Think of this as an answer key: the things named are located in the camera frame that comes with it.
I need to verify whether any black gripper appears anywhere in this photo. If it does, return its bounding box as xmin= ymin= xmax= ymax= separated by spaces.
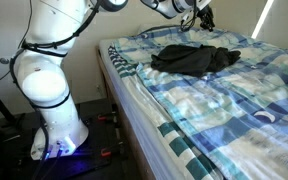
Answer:
xmin=197 ymin=4 xmax=216 ymax=33

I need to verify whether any black dress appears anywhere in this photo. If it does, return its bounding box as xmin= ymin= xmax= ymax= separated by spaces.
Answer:
xmin=150 ymin=43 xmax=242 ymax=79

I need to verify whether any blue plaid duvet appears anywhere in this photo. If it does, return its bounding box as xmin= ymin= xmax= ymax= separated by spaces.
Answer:
xmin=113 ymin=25 xmax=288 ymax=180

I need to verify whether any white mattress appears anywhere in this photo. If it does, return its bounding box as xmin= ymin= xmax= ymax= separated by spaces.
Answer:
xmin=98 ymin=38 xmax=186 ymax=180

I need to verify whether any teal white striped sheet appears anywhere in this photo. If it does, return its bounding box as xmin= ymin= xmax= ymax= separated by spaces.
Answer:
xmin=107 ymin=44 xmax=226 ymax=180

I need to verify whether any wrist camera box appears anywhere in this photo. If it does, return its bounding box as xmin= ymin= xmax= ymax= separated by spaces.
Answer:
xmin=180 ymin=9 xmax=194 ymax=24

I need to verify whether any black cable on bed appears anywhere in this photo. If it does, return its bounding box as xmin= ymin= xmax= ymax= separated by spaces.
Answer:
xmin=138 ymin=24 xmax=186 ymax=36

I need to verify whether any wooden bed frame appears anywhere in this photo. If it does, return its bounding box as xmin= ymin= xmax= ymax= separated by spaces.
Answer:
xmin=95 ymin=46 xmax=156 ymax=180

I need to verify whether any red handled clamp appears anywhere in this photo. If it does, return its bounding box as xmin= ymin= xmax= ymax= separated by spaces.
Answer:
xmin=96 ymin=112 xmax=119 ymax=123
xmin=99 ymin=142 xmax=124 ymax=158

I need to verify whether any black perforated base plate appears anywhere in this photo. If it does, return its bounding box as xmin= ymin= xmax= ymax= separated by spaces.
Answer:
xmin=2 ymin=99 xmax=127 ymax=180

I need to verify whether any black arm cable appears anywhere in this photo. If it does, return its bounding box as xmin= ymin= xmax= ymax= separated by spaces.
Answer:
xmin=9 ymin=0 xmax=198 ymax=164

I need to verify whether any thin black wall cable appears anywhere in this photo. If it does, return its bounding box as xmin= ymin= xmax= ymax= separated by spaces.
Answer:
xmin=0 ymin=0 xmax=34 ymax=88

